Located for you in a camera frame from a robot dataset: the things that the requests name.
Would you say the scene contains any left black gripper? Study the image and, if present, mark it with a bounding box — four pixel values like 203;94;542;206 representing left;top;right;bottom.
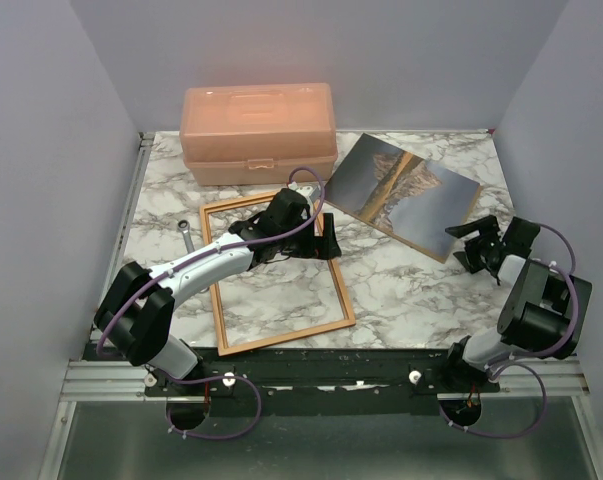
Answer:
279;214;341;261

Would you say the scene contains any landscape photo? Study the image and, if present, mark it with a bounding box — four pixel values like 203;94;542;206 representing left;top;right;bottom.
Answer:
325;134;482;263

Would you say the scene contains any orange wooden picture frame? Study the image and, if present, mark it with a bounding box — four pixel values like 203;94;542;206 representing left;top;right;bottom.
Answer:
199;191;356;356

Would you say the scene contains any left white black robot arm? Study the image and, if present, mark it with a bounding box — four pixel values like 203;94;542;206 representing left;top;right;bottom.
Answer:
94;188;341;395

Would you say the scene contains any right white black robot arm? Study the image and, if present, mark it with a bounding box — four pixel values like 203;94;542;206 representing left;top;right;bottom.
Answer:
440;215;593;392

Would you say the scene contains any silver combination wrench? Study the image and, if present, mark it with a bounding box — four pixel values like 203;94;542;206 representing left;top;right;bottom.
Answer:
176;219;207;298

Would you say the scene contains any translucent orange plastic toolbox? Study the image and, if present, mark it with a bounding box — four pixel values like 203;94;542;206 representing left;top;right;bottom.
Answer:
179;83;338;186

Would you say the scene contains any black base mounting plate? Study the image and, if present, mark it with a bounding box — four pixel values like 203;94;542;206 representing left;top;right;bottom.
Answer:
80;344;502;416

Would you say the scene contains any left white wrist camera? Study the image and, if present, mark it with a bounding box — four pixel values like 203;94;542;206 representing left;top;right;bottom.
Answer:
287;182;320;206

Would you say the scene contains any aluminium extrusion rail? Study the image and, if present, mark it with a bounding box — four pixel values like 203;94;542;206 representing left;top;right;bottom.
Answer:
61;356;590;402

